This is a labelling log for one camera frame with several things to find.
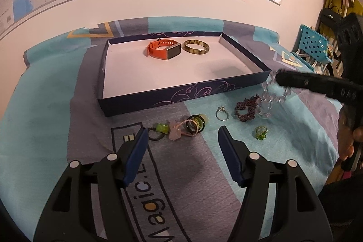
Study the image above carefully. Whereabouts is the purple bead bracelet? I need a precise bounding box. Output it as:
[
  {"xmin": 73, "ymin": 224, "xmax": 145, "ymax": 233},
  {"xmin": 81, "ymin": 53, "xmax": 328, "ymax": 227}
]
[{"xmin": 235, "ymin": 97, "xmax": 260, "ymax": 122}]

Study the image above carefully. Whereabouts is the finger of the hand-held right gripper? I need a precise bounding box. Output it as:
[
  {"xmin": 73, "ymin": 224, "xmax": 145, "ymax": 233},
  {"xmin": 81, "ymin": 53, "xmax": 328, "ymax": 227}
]
[{"xmin": 276, "ymin": 69, "xmax": 345, "ymax": 102}]

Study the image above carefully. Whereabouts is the green charm black hair tie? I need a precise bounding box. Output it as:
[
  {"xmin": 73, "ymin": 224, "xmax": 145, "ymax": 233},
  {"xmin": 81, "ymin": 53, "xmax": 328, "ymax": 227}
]
[{"xmin": 147, "ymin": 123, "xmax": 169, "ymax": 142}]

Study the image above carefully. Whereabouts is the navy shallow cardboard box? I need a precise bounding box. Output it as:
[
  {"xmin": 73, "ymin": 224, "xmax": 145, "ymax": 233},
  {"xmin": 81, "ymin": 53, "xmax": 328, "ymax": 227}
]
[{"xmin": 97, "ymin": 31, "xmax": 272, "ymax": 118}]

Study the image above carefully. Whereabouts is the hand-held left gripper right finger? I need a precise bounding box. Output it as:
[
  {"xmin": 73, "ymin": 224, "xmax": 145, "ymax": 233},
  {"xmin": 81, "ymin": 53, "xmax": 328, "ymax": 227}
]
[{"xmin": 218, "ymin": 126, "xmax": 334, "ymax": 242}]

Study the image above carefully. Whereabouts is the green gem gold ring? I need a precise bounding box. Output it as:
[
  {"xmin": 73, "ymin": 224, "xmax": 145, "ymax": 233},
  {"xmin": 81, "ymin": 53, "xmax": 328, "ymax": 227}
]
[{"xmin": 255, "ymin": 126, "xmax": 268, "ymax": 140}]

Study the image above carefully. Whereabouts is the yellow hanging garment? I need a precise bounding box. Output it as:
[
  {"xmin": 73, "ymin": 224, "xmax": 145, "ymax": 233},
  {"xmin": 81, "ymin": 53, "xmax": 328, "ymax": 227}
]
[{"xmin": 327, "ymin": 0, "xmax": 363, "ymax": 18}]

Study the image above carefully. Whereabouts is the person's right hand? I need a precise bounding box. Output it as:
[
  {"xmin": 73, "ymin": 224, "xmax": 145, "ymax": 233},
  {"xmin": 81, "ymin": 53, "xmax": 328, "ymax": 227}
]
[{"xmin": 337, "ymin": 110, "xmax": 363, "ymax": 161}]

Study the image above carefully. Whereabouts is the tortoiseshell bangle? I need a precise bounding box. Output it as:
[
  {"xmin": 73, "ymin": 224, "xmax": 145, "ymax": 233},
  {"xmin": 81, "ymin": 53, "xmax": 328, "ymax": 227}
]
[{"xmin": 182, "ymin": 39, "xmax": 210, "ymax": 56}]

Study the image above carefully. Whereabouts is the clear crystal bead bracelet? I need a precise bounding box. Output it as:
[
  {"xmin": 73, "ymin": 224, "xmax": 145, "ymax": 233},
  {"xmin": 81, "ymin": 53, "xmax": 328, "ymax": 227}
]
[{"xmin": 257, "ymin": 70, "xmax": 292, "ymax": 118}]

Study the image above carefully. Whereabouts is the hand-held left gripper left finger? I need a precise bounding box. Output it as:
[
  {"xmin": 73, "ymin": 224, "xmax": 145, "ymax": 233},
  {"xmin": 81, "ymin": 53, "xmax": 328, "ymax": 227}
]
[{"xmin": 33, "ymin": 127, "xmax": 149, "ymax": 242}]

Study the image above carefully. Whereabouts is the black hanging bag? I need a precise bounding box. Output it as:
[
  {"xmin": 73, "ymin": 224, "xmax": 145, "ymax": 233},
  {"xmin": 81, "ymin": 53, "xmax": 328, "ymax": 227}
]
[{"xmin": 315, "ymin": 8, "xmax": 345, "ymax": 41}]

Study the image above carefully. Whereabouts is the pink hair tie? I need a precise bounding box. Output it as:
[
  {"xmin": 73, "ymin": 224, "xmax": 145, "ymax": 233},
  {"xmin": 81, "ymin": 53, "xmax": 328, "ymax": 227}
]
[{"xmin": 170, "ymin": 119, "xmax": 196, "ymax": 142}]

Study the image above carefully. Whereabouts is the blue perforated plastic chair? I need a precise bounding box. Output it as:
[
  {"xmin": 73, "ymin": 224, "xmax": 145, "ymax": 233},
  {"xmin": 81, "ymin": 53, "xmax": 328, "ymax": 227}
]
[{"xmin": 292, "ymin": 24, "xmax": 334, "ymax": 72}]

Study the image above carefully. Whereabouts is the orange smartwatch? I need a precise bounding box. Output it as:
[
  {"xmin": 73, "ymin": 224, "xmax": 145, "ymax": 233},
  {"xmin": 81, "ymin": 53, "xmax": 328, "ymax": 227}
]
[{"xmin": 146, "ymin": 38, "xmax": 181, "ymax": 60}]

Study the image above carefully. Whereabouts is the person's right forearm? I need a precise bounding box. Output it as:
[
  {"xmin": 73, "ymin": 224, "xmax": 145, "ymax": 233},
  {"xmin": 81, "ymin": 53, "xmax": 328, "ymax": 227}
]
[{"xmin": 319, "ymin": 171, "xmax": 363, "ymax": 242}]

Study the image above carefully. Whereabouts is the teal grey printed bedsheet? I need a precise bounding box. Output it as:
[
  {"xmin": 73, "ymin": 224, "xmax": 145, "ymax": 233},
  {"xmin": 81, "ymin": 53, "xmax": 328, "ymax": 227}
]
[{"xmin": 0, "ymin": 18, "xmax": 341, "ymax": 242}]

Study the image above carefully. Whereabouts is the silver ring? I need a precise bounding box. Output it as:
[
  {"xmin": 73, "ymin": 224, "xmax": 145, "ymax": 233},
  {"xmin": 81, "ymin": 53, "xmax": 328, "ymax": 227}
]
[{"xmin": 216, "ymin": 106, "xmax": 230, "ymax": 121}]

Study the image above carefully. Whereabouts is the black ring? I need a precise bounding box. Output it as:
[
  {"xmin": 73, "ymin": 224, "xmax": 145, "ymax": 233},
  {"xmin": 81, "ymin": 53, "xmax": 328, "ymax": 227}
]
[{"xmin": 186, "ymin": 115, "xmax": 205, "ymax": 136}]

